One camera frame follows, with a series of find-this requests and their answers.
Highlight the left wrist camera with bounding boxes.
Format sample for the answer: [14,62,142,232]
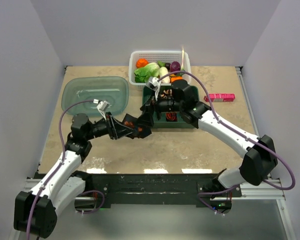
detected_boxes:
[93,99,110,119]

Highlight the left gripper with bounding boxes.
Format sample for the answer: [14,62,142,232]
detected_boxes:
[85,112,134,141]

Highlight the dark orange floral tie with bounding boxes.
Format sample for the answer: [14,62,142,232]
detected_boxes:
[122,114,144,139]

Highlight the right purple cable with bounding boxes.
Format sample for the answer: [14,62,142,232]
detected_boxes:
[159,71,296,217]

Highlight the purple cable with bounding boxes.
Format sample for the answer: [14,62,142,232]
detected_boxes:
[159,71,296,217]
[26,99,107,240]

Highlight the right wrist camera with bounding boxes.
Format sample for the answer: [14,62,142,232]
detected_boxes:
[146,76,161,101]

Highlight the orange toy pumpkin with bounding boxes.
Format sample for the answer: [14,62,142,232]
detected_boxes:
[135,58,149,69]

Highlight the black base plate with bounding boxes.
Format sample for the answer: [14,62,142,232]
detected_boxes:
[33,171,270,210]

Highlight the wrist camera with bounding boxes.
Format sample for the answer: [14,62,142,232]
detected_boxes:
[93,99,110,119]
[146,76,161,101]

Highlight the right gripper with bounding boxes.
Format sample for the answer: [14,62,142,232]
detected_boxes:
[135,89,183,128]

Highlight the pink rectangular box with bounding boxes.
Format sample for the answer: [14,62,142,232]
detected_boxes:
[209,93,236,102]

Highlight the white toy radish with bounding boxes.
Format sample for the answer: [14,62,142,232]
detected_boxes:
[159,66,171,84]

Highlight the purple toy onion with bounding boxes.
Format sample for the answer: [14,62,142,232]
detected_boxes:
[169,61,181,72]

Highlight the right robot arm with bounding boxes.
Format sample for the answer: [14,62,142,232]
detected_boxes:
[137,77,278,197]

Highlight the orange toy carrot slice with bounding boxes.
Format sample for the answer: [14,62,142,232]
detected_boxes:
[170,76,183,83]

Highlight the rolled patterned dark tie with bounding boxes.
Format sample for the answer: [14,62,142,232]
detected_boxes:
[160,89,173,99]

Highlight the teal transparent plastic bin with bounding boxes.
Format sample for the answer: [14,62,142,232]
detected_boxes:
[61,76,129,117]

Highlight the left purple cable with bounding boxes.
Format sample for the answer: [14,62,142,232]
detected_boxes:
[26,99,107,240]

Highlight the green compartment tray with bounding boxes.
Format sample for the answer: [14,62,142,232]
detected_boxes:
[142,85,199,129]

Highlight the white perforated basket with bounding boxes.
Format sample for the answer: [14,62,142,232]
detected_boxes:
[128,50,192,90]

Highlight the green toy lettuce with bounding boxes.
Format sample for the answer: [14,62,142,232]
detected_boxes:
[134,62,160,83]

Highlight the rolled orange striped tie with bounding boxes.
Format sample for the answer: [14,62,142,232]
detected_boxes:
[165,112,178,122]

